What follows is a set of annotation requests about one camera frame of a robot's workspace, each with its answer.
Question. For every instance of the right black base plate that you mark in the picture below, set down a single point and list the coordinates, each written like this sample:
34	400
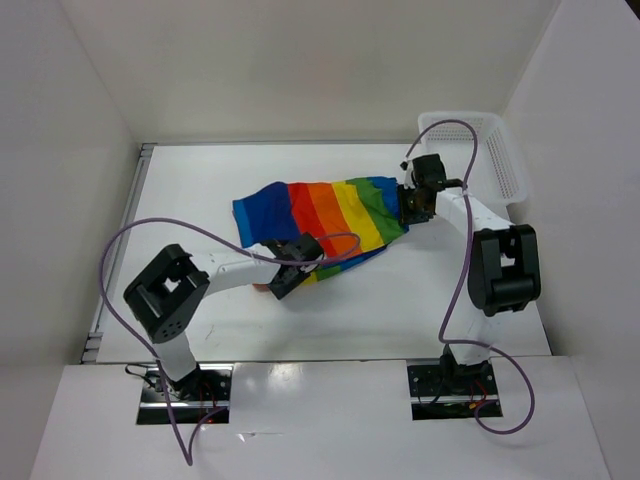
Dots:
442	390

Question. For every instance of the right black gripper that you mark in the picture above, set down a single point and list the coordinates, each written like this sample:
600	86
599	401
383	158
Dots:
405	215

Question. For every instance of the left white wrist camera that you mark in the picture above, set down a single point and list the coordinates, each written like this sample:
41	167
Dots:
281	250

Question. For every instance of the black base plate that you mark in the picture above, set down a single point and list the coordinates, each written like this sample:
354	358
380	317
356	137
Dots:
209	398
442	390

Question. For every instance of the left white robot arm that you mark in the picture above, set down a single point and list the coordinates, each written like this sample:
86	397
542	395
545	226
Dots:
164	297

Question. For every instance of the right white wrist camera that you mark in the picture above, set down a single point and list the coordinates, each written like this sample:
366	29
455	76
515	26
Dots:
408	168

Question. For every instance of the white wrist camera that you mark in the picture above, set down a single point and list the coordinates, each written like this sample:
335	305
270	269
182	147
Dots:
408	168
281	250

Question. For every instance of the white plastic basket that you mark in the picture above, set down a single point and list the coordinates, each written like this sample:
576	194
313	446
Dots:
482	144

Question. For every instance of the rainbow striped shorts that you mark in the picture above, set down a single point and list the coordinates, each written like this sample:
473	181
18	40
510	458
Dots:
365	206

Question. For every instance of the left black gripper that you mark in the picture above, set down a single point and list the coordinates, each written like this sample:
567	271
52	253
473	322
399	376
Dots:
279	290

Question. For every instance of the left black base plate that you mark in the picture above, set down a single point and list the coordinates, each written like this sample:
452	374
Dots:
209	398

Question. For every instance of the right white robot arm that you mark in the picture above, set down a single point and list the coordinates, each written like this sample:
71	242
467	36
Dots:
501	263

